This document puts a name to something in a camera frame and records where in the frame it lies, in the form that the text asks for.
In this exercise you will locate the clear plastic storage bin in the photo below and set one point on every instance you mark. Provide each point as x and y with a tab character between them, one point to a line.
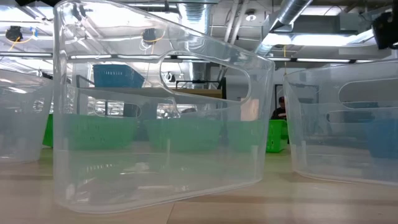
18	124
155	174
342	165

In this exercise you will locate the blue plastic slotted basket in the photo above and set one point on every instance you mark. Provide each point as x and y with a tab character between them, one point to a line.
118	76
382	140

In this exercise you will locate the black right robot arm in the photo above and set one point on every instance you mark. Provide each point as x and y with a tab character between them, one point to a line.
385	31

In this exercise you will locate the person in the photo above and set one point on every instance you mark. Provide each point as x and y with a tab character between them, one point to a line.
280	110

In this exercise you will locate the round white ceiling fixture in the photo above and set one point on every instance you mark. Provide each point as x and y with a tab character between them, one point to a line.
250	17

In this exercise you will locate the long ceiling light strip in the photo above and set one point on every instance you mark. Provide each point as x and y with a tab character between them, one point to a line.
323	60
90	57

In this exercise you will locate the bright ceiling light panel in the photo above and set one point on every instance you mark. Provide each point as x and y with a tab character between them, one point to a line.
311	40

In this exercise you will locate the ribbed silver ceiling duct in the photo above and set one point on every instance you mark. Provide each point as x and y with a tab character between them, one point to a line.
192	18

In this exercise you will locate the smooth silver diagonal duct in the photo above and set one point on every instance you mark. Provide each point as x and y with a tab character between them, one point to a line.
289	12

